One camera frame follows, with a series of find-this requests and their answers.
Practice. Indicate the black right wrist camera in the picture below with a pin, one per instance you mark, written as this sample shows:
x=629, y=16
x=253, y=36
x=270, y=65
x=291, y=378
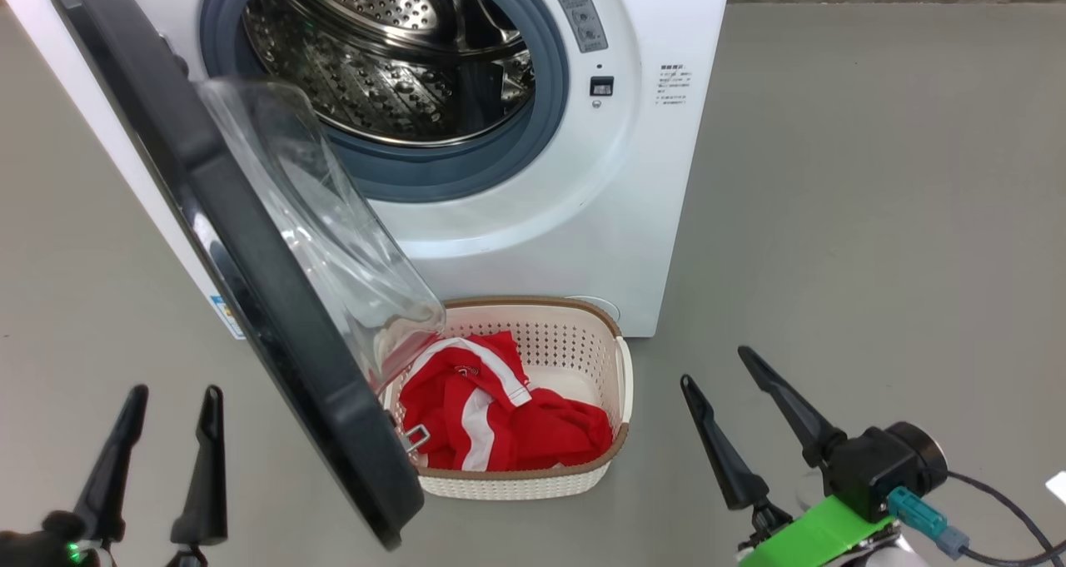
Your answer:
x=883, y=467

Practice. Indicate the grey rubber door gasket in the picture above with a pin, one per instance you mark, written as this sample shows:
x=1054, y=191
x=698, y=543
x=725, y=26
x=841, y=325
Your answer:
x=466, y=163

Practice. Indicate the black round glass machine door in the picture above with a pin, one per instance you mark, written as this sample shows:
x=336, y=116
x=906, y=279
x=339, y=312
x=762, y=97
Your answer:
x=250, y=284

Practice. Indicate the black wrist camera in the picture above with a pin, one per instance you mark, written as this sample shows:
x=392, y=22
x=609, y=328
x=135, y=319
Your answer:
x=37, y=546
x=883, y=467

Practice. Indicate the blue energy label sticker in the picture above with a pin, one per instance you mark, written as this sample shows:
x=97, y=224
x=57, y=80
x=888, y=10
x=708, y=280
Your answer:
x=226, y=317

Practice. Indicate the red and white garment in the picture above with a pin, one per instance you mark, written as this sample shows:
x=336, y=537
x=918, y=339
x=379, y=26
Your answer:
x=450, y=417
x=566, y=430

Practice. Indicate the grey warning label sticker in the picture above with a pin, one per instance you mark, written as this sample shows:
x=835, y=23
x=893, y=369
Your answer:
x=577, y=11

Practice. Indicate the black door lock slot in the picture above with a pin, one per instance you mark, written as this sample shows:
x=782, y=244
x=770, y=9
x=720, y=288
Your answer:
x=601, y=86

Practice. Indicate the small printed text label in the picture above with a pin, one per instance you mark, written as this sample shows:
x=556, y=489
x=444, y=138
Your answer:
x=673, y=84

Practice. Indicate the cream perforated laundry basket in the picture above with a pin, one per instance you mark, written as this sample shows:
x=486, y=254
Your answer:
x=575, y=350

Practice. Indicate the white washing machine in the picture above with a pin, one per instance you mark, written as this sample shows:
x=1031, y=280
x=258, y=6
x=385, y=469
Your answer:
x=583, y=217

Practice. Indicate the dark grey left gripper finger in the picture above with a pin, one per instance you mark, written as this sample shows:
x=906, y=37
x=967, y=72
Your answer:
x=112, y=475
x=206, y=484

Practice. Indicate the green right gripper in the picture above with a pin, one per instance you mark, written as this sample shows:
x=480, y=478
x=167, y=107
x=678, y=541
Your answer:
x=816, y=538

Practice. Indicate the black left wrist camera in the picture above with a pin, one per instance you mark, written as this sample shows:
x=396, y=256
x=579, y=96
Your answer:
x=37, y=546

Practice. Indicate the round white filter cover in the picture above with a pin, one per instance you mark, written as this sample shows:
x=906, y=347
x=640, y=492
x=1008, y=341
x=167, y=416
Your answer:
x=601, y=307

